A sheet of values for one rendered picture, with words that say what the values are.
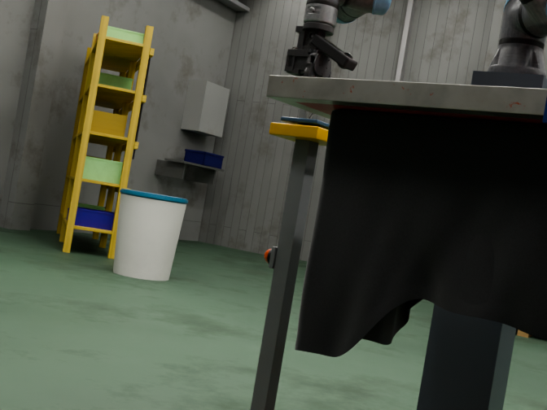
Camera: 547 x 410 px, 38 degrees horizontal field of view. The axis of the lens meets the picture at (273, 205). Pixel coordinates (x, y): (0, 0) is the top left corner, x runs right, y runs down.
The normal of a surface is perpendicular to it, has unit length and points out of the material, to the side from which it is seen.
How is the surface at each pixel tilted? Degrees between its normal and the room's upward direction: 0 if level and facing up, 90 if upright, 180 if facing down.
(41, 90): 90
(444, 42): 90
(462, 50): 90
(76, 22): 90
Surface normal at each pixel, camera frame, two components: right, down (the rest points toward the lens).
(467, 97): -0.57, -0.10
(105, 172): 0.25, 0.04
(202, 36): 0.86, 0.15
